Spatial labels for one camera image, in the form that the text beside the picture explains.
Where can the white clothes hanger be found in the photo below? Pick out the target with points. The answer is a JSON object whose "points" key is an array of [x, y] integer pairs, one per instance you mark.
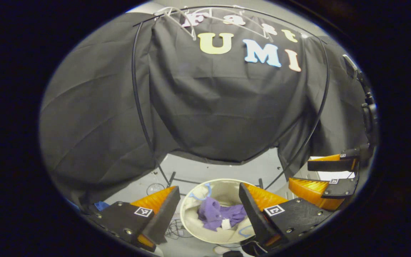
{"points": [[187, 26]]}

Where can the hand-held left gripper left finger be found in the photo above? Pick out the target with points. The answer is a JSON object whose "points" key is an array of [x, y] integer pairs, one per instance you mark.
{"points": [[164, 217]]}

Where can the beige laundry hamper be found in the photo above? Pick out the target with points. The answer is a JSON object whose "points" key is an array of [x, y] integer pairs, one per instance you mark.
{"points": [[223, 191]]}

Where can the blue cloth scrap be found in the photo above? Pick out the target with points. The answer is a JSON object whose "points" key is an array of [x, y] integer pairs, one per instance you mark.
{"points": [[101, 206]]}

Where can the purple jacket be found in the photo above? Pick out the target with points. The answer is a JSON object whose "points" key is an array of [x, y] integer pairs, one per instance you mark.
{"points": [[212, 214]]}

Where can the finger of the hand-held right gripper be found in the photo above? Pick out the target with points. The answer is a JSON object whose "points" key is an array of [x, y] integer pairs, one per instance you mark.
{"points": [[341, 189], [330, 166]]}

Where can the black clothes rack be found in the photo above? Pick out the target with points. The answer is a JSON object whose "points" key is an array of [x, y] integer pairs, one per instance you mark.
{"points": [[133, 71]]}

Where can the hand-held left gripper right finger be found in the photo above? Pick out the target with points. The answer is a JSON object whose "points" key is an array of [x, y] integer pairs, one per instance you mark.
{"points": [[252, 217]]}

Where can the black backdrop cloth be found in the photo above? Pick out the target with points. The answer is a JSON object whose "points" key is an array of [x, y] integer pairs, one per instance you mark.
{"points": [[227, 107]]}

